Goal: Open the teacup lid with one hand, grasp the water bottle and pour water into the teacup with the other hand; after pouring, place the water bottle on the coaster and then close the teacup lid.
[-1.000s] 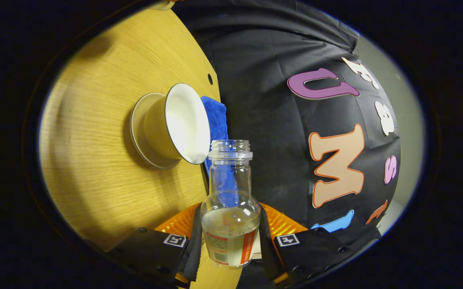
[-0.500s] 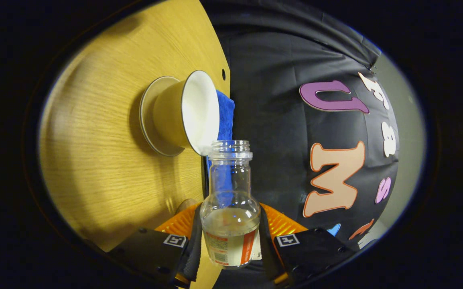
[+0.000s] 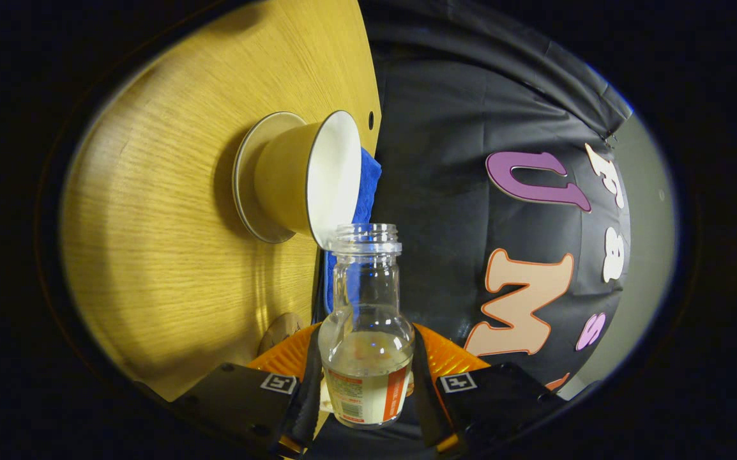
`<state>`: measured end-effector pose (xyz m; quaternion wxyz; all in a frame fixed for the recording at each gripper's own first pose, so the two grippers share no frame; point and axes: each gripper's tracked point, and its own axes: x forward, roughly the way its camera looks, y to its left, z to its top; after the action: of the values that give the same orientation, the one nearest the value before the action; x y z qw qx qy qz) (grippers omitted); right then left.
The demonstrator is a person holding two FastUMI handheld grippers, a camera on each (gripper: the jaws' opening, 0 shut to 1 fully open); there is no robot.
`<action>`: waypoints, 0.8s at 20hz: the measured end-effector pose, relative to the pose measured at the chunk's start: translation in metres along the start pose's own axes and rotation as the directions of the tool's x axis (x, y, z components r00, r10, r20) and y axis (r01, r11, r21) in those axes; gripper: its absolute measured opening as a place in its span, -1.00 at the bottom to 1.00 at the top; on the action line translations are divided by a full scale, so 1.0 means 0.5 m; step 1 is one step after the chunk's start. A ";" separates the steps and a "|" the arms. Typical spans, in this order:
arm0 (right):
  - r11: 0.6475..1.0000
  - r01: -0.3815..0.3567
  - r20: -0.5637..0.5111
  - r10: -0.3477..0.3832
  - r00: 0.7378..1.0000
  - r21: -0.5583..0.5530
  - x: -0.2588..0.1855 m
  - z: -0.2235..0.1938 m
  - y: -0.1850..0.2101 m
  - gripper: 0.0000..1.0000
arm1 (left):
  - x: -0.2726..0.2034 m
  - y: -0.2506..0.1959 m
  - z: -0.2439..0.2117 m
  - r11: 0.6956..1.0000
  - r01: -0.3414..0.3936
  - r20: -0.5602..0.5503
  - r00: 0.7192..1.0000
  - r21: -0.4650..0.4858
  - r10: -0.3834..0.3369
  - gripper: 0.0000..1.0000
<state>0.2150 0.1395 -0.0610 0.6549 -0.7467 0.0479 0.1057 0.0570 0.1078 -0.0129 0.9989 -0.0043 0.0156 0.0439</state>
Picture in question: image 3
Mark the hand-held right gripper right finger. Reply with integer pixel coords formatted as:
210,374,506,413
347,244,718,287
410,323,567,457

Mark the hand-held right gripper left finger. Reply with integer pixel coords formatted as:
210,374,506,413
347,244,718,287
171,323,324,457

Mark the clear glass water bottle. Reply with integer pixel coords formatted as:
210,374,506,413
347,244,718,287
317,223,416,429

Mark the round cork coaster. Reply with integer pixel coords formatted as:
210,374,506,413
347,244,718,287
257,312,308,355

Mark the beige teacup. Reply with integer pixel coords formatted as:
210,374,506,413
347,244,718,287
254,110,363,250

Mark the beige saucer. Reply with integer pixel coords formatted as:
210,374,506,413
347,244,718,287
232,111,308,244

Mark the blue towel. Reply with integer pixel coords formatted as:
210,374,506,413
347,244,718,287
323,147,383,314

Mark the black backdrop cloth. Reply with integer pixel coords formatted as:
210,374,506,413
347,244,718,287
314,0,634,390

